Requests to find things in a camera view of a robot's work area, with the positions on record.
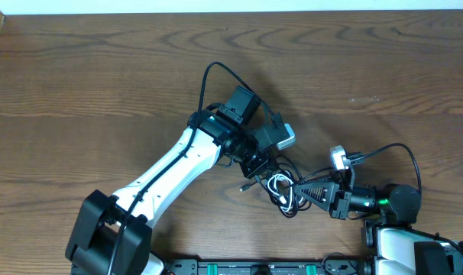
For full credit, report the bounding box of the white USB cable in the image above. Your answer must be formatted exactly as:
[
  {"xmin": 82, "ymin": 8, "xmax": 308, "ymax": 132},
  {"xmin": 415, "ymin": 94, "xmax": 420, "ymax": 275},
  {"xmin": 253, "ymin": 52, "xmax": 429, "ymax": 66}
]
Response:
[{"xmin": 267, "ymin": 173, "xmax": 305, "ymax": 214}]

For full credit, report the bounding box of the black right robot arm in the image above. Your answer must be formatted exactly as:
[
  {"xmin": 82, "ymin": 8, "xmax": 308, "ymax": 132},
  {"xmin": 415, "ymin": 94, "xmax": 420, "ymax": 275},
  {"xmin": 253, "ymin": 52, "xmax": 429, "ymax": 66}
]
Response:
[{"xmin": 293, "ymin": 180, "xmax": 463, "ymax": 274}]

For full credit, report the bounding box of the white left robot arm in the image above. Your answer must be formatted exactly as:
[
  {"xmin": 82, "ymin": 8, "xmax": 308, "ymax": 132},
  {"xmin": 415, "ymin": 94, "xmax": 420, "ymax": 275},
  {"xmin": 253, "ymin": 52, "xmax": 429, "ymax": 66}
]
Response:
[{"xmin": 65, "ymin": 103, "xmax": 289, "ymax": 274}]

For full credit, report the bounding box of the black USB cable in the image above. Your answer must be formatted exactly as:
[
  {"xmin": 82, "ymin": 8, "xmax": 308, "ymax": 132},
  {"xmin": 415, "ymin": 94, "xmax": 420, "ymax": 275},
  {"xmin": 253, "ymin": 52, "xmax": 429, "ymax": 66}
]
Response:
[{"xmin": 238, "ymin": 154, "xmax": 335, "ymax": 219}]

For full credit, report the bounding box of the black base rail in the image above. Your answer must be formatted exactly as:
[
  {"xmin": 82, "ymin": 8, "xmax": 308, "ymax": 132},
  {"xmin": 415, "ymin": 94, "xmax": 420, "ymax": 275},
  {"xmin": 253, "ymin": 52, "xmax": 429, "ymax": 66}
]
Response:
[{"xmin": 162, "ymin": 254, "xmax": 374, "ymax": 275}]

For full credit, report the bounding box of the left camera cable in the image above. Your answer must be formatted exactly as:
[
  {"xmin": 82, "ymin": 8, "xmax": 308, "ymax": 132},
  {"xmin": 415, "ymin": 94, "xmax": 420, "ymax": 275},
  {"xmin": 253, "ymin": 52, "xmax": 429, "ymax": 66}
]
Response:
[{"xmin": 107, "ymin": 60, "xmax": 282, "ymax": 275}]

